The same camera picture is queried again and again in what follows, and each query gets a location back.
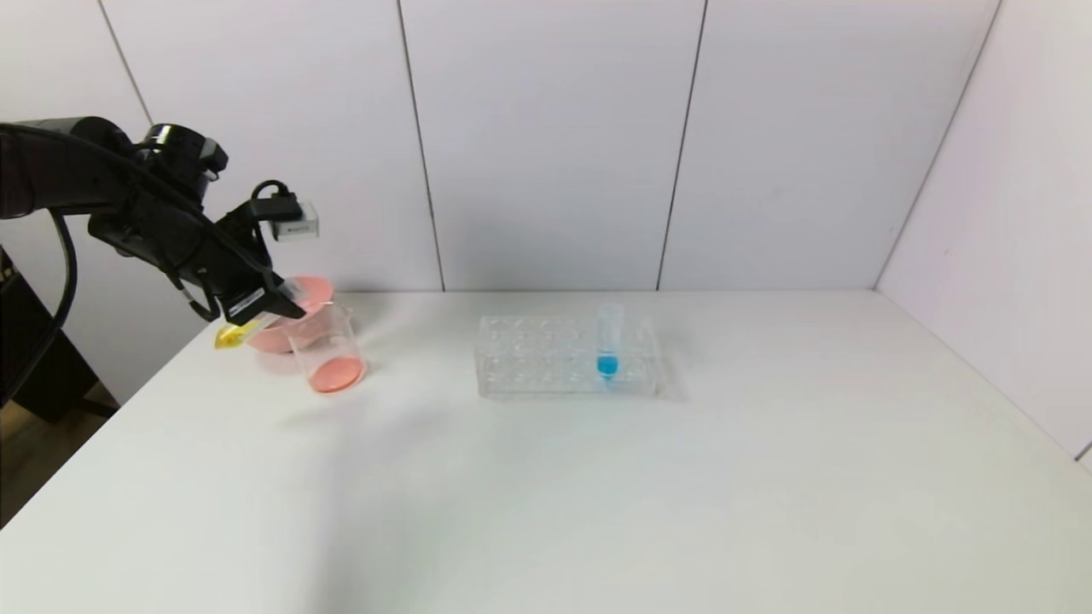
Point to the test tube with yellow pigment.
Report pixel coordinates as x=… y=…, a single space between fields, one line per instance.
x=229 y=336

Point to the test tube with blue pigment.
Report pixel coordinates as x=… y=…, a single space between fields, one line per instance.
x=607 y=367

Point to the clear plastic test tube rack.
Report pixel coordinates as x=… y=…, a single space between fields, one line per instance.
x=529 y=375

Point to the clear glass beaker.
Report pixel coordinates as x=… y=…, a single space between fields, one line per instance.
x=337 y=373

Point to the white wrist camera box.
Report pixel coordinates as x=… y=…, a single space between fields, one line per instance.
x=297 y=223

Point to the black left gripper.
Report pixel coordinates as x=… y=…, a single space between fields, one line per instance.
x=246 y=304

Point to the pink bowl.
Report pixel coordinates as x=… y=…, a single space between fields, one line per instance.
x=307 y=294

